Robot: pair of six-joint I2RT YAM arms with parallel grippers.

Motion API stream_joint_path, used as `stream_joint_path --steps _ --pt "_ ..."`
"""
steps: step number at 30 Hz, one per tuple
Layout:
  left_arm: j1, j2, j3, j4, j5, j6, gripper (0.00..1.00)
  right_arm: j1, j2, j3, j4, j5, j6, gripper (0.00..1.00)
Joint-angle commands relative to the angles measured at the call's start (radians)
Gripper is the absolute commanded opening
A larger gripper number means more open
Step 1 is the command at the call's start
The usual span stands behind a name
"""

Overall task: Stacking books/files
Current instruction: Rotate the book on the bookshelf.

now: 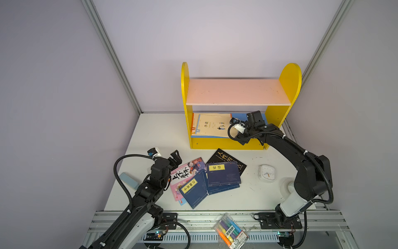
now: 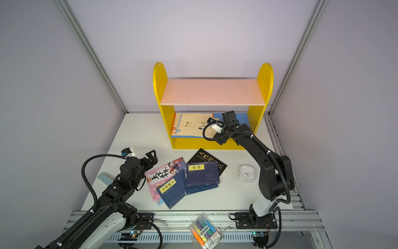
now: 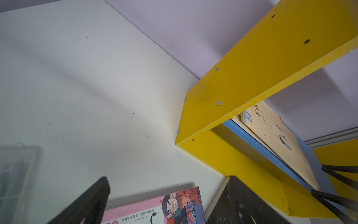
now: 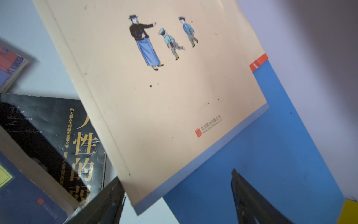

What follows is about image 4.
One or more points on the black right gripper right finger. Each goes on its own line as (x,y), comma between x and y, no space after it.
(251,206)

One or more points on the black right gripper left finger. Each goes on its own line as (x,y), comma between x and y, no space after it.
(105,208)

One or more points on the dark blue book yellow label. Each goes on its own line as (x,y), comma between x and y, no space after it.
(22,202)

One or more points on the cream book blue edge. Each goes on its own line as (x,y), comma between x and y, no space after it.
(165,84)

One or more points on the cream book red edge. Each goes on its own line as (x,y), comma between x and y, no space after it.
(254,53)

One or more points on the yellow shelf pink blue boards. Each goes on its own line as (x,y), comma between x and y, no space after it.
(301,155)

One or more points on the black book gold lettering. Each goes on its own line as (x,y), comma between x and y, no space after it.
(58,134)

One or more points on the pink children's book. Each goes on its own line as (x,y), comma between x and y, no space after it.
(12,65)

